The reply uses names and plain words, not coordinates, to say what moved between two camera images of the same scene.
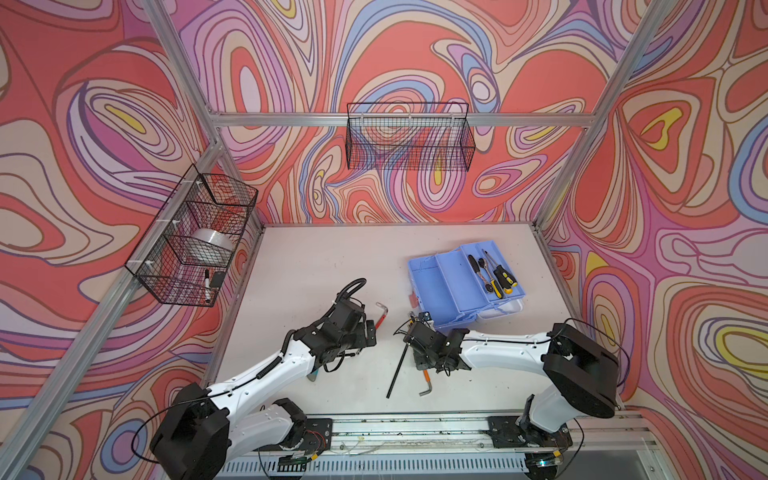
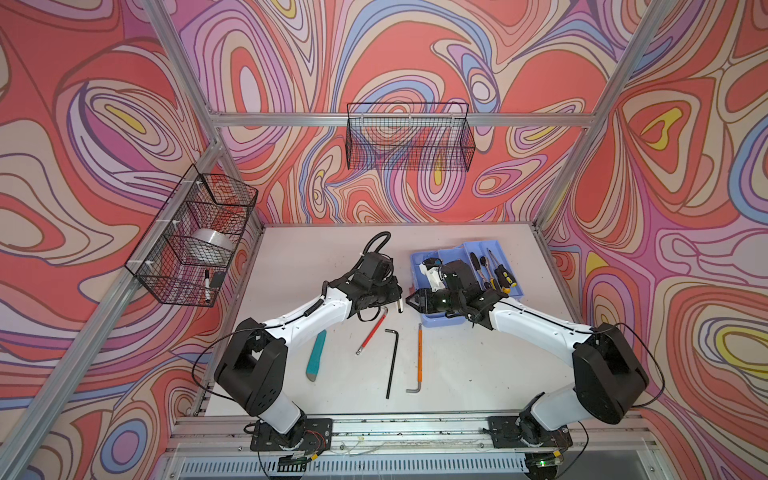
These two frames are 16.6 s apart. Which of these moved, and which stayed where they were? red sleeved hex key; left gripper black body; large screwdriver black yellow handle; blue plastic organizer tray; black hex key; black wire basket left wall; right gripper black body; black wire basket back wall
Moved: right gripper black body; left gripper black body; black hex key
Stayed: blue plastic organizer tray; black wire basket left wall; black wire basket back wall; red sleeved hex key; large screwdriver black yellow handle
